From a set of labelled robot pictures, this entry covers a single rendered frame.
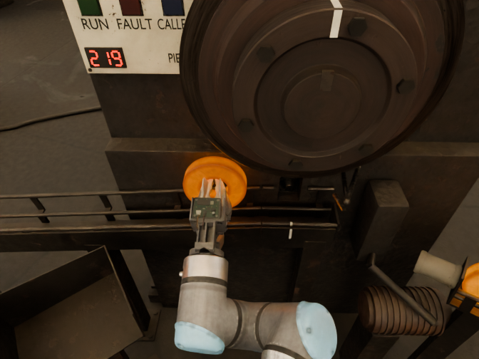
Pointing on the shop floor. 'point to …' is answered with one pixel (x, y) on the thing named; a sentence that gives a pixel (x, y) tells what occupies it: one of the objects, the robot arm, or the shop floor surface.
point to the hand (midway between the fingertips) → (214, 179)
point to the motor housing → (392, 320)
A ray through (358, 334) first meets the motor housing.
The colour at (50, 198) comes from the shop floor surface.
